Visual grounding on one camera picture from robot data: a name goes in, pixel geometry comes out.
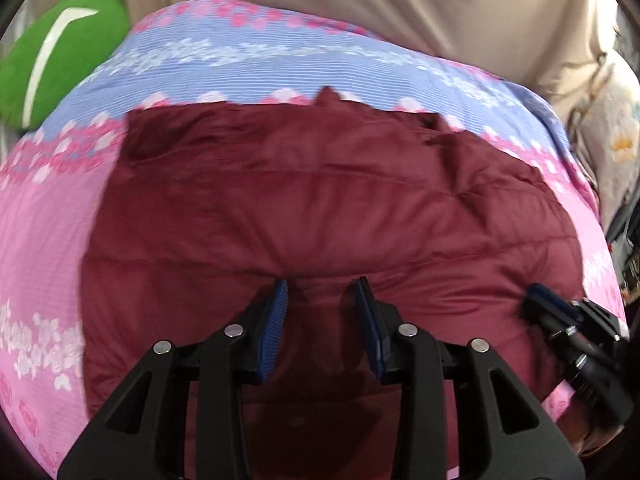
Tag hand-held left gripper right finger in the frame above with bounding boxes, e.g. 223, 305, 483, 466
354, 276, 587, 480

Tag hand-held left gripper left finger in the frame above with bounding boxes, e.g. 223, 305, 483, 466
57, 279, 290, 480

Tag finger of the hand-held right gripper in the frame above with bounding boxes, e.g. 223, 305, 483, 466
526, 283, 578, 322
520, 302, 586, 348

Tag maroon quilted down jacket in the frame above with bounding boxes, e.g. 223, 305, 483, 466
80, 86, 587, 480

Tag dark clothes rack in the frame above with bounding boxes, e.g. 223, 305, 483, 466
604, 205, 640, 311

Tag person's right hand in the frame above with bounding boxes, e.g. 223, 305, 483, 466
565, 395, 623, 458

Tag cream floral pillow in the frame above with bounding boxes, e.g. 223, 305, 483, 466
565, 52, 640, 233

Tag pink floral bed sheet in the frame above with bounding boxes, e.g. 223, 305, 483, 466
0, 0, 631, 480

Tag green plush pillow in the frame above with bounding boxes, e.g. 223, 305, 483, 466
0, 0, 132, 133

